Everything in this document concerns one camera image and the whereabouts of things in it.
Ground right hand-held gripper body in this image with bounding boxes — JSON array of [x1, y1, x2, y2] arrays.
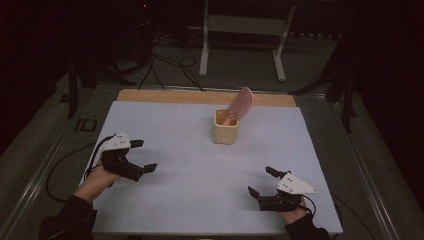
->
[[258, 171, 319, 213]]

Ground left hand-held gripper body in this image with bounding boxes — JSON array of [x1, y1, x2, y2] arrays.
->
[[98, 131, 148, 183]]

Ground beige square cup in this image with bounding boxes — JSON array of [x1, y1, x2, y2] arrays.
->
[[212, 107, 240, 146]]

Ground pink hairbrush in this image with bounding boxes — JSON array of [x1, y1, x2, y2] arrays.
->
[[222, 86, 255, 127]]

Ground person's right hand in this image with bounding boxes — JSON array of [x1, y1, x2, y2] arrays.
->
[[280, 197, 314, 226]]

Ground person's left hand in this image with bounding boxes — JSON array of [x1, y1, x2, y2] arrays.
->
[[73, 162, 124, 204]]

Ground light blue table mat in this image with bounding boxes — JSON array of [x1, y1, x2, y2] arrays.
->
[[78, 100, 344, 236]]

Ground wooden table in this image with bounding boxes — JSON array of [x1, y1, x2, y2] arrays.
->
[[116, 88, 297, 108]]

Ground black tripod stand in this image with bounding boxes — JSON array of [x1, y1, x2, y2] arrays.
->
[[59, 54, 138, 120], [287, 31, 360, 134]]

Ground white metal stand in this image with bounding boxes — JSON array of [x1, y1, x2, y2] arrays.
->
[[198, 0, 297, 83]]

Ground black rectangular floor frame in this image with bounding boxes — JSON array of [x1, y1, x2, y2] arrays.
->
[[74, 117, 99, 133]]

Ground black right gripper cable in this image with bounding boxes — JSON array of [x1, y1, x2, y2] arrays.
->
[[301, 193, 378, 240]]

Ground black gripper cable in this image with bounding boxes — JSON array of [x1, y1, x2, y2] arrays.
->
[[301, 193, 378, 240], [45, 134, 116, 203]]

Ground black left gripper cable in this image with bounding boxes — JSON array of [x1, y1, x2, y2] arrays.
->
[[45, 134, 116, 203]]

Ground aluminium floor rail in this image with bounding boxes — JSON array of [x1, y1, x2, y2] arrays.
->
[[0, 86, 101, 240], [328, 96, 403, 240]]

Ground looped black floor cable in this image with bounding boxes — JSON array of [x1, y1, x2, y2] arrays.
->
[[151, 49, 207, 93]]

